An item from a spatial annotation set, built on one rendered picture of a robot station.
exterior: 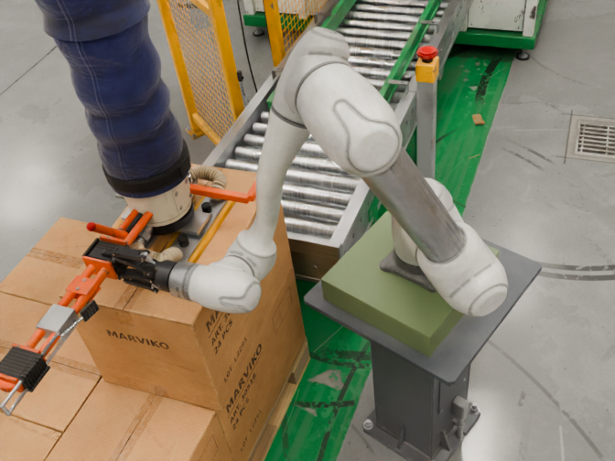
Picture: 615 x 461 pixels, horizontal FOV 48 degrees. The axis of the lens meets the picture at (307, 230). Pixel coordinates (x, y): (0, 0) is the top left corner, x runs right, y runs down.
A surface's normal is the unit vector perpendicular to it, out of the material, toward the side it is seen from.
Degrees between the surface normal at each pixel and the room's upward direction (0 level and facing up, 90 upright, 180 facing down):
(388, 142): 87
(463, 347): 0
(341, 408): 0
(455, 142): 0
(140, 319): 90
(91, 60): 102
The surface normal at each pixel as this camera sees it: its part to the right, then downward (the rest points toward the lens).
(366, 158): 0.35, 0.55
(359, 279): -0.13, -0.69
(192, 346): -0.33, 0.67
